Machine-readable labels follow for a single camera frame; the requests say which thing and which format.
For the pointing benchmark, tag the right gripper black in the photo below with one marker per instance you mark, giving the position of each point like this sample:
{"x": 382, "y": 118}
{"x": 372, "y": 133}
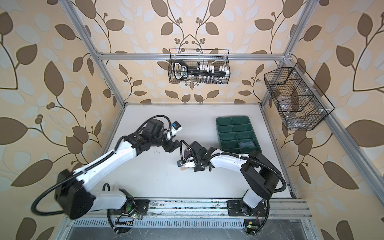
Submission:
{"x": 197, "y": 168}

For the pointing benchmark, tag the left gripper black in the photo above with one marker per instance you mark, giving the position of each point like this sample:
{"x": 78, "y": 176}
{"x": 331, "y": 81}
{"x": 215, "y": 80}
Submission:
{"x": 172, "y": 145}

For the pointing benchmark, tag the green compartment tray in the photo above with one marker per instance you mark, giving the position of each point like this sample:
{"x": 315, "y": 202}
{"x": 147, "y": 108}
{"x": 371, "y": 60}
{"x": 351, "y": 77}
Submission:
{"x": 235, "y": 129}

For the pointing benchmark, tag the purple sock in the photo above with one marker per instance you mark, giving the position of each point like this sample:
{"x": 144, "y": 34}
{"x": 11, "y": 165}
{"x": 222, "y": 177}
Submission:
{"x": 187, "y": 155}

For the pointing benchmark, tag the blue orange striped sock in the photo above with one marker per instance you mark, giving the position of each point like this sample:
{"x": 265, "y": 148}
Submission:
{"x": 248, "y": 144}

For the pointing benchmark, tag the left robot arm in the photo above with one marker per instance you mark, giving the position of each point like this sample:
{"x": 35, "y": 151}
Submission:
{"x": 74, "y": 191}

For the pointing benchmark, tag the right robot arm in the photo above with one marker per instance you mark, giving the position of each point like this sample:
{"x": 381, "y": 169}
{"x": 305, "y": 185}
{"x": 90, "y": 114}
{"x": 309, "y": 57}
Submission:
{"x": 262, "y": 177}

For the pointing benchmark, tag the black socket set tool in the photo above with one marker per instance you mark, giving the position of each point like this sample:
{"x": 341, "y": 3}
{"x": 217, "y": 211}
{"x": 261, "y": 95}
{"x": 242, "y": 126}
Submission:
{"x": 198, "y": 72}

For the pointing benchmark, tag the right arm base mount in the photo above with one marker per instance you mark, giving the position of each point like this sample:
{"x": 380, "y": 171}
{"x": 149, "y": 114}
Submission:
{"x": 237, "y": 208}

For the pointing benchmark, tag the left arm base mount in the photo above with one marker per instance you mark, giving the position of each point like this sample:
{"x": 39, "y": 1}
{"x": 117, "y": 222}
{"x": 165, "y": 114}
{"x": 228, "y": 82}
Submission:
{"x": 133, "y": 207}

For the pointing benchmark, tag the back wire basket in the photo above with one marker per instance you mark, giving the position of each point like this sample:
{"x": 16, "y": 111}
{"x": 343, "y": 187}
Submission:
{"x": 217, "y": 57}

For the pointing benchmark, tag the wire basket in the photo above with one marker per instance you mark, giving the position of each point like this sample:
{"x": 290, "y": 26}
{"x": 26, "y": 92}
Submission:
{"x": 300, "y": 102}
{"x": 217, "y": 57}

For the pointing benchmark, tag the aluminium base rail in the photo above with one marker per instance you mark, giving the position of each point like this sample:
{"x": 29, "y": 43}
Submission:
{"x": 203, "y": 208}

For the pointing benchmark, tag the right wire basket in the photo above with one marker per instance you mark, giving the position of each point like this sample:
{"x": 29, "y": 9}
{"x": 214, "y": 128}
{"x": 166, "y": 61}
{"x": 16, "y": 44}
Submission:
{"x": 300, "y": 102}

